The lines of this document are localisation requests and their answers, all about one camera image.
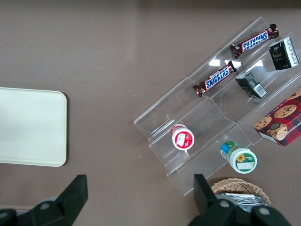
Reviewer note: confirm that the Snickers chocolate bar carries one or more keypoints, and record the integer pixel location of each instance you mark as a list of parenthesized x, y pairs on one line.
[(255, 41), (217, 78)]

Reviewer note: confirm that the aluminium foil containers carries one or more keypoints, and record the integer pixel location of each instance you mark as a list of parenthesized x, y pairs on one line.
[(247, 200)]

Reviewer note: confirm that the red lid yoghurt cup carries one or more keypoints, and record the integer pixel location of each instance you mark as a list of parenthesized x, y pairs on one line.
[(182, 140)]

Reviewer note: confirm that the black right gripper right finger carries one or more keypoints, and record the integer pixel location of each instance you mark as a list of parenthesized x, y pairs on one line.
[(211, 209)]

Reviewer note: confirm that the black and white box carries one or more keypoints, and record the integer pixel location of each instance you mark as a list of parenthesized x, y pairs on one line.
[(283, 54)]

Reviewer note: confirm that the clear acrylic tiered stand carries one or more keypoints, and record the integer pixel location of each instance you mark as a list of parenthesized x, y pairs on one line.
[(211, 117)]

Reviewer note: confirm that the red plaid cookie box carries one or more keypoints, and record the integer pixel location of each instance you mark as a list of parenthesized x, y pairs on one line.
[(282, 122)]

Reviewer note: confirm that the beige plastic tray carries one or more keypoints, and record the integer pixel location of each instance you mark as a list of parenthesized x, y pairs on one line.
[(30, 127)]

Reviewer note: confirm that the green lid yoghurt cup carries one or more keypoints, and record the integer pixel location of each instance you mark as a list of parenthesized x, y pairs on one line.
[(240, 158)]

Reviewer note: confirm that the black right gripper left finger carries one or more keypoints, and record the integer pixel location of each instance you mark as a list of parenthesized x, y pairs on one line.
[(68, 202)]

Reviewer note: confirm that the small dark green box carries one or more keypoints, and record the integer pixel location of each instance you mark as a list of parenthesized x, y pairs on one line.
[(251, 85)]

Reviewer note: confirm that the light wicker basket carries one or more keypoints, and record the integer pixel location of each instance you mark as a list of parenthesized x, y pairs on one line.
[(237, 186)]

